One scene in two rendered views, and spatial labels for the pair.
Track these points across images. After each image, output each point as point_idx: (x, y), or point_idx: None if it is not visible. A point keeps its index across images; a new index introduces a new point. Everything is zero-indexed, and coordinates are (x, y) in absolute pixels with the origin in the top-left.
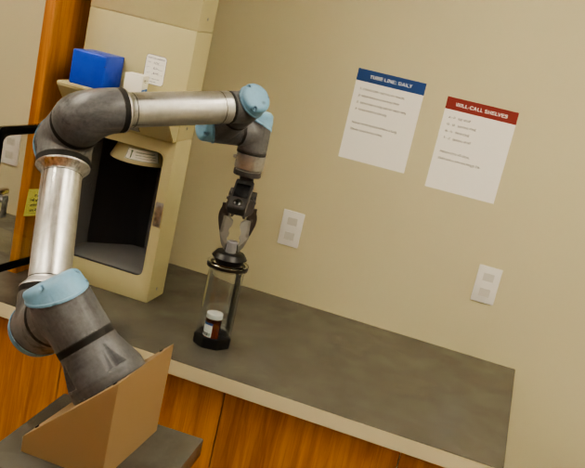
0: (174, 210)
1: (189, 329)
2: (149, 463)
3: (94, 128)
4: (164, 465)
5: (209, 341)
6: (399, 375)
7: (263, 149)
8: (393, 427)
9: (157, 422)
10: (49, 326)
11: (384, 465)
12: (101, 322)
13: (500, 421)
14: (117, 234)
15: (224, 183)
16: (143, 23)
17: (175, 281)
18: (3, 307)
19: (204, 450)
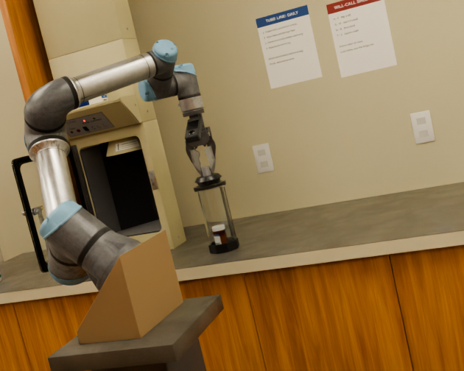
0: (166, 174)
1: (208, 249)
2: (177, 319)
3: (53, 110)
4: (190, 315)
5: (220, 246)
6: (378, 214)
7: (195, 89)
8: (374, 239)
9: (180, 294)
10: (62, 244)
11: (383, 272)
12: (99, 227)
13: None
14: (141, 216)
15: (202, 149)
16: (85, 52)
17: (196, 232)
18: (68, 288)
19: (250, 327)
